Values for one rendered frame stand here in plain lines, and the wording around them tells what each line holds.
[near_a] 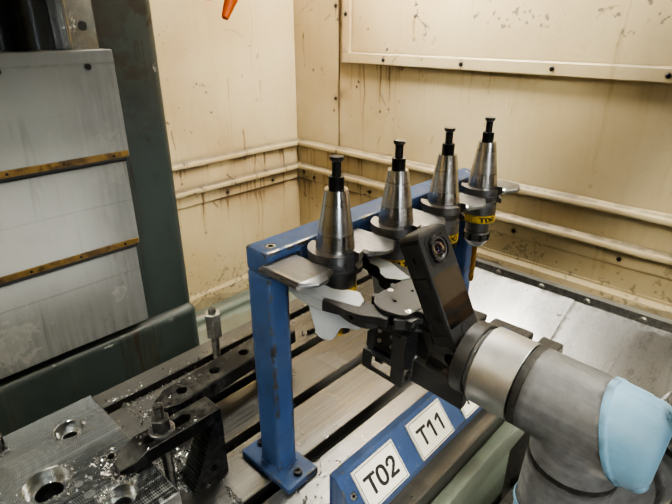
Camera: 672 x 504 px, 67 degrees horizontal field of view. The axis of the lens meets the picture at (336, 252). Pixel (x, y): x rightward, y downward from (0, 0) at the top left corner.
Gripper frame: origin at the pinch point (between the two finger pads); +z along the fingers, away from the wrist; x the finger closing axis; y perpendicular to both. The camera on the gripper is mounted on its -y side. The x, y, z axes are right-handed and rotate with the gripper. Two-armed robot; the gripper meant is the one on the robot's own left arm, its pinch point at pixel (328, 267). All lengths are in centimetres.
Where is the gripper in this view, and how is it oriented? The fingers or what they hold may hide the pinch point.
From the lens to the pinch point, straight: 58.7
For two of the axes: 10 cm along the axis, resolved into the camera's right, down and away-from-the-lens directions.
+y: -0.3, 9.0, 4.4
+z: -7.3, -3.2, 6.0
